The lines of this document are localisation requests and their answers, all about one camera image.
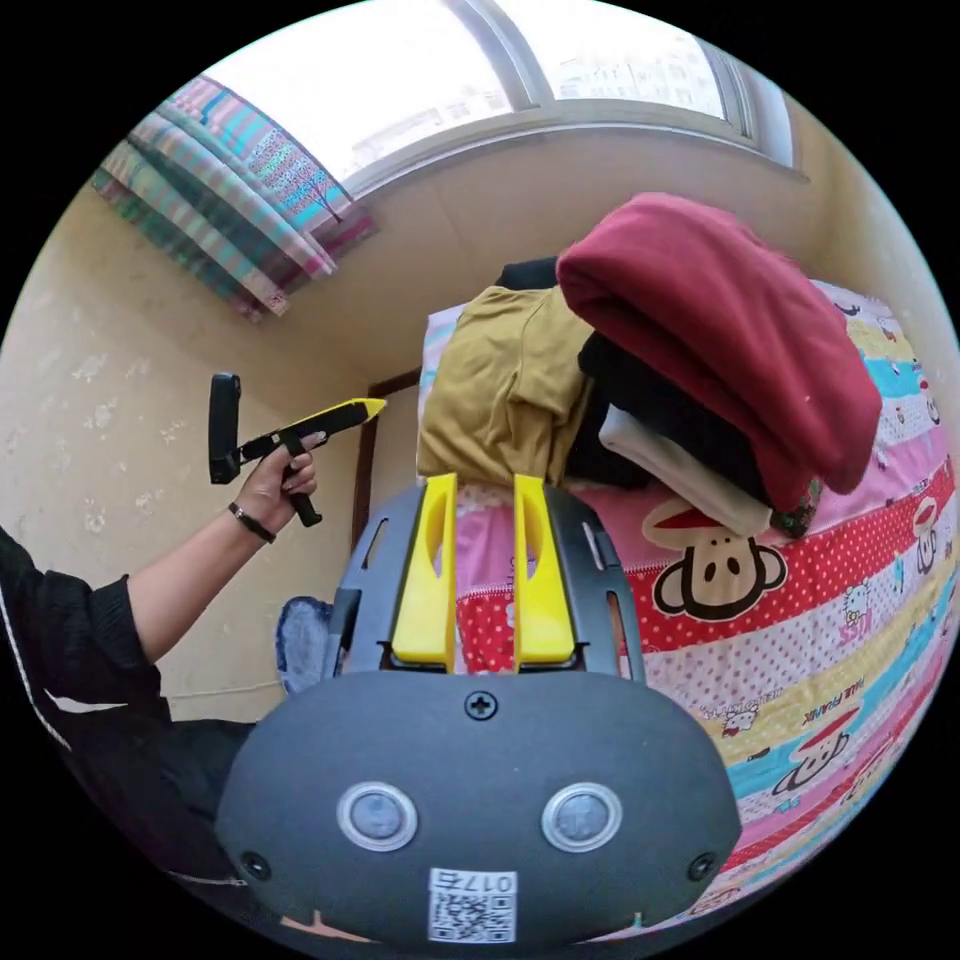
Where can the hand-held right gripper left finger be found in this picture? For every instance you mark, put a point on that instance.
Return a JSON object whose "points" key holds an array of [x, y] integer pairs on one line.
{"points": [[429, 592]]}

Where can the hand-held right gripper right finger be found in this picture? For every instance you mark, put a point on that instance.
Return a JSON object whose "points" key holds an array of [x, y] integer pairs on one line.
{"points": [[541, 600]]}

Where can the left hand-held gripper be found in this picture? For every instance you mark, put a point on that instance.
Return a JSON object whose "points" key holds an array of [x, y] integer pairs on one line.
{"points": [[266, 445]]}

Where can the person's left forearm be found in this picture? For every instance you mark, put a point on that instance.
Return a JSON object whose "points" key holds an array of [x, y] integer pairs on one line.
{"points": [[191, 574]]}

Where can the person's left hand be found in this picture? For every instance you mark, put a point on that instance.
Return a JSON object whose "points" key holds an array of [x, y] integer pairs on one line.
{"points": [[271, 491]]}

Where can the striped curtain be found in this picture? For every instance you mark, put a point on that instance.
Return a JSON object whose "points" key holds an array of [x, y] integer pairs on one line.
{"points": [[225, 195]]}

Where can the bed with cartoon printed sheet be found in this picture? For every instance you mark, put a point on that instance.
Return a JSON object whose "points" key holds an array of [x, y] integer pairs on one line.
{"points": [[787, 660]]}

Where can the pile of clothes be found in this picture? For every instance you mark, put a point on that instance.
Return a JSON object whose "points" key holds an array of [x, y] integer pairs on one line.
{"points": [[712, 322]]}

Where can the window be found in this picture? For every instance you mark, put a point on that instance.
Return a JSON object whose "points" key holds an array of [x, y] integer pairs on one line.
{"points": [[420, 75]]}

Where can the person's body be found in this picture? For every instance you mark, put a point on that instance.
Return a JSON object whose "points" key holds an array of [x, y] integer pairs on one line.
{"points": [[82, 697]]}

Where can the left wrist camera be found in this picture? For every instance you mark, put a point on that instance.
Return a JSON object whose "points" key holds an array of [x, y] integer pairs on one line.
{"points": [[223, 427]]}

